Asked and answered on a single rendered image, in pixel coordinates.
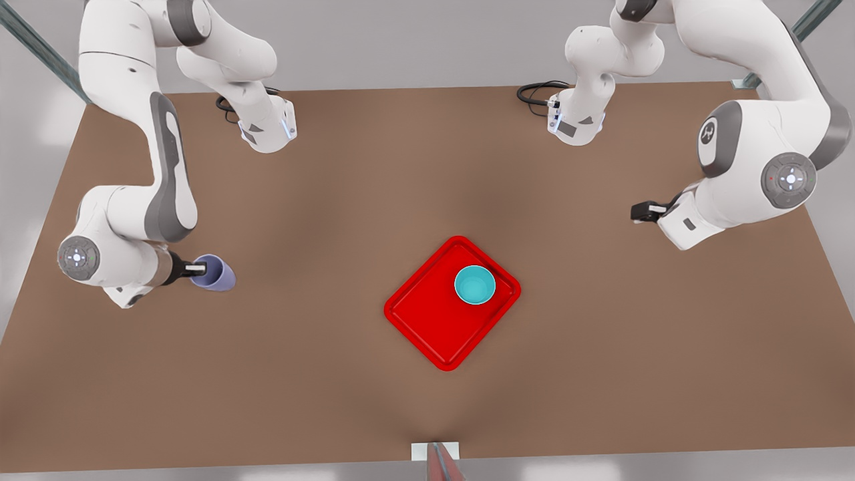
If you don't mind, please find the purple cup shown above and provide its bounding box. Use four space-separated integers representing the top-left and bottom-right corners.
190 254 236 293

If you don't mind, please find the teal bowl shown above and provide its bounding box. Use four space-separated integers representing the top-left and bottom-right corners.
454 265 497 307

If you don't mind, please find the red tray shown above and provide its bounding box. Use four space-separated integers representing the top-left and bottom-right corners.
383 235 522 373

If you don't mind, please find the black cable loop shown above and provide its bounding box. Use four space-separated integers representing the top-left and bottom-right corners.
516 81 572 118
215 86 282 126

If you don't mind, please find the silver frame post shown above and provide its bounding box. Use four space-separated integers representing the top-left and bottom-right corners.
410 441 466 481
0 0 92 106
731 0 844 90

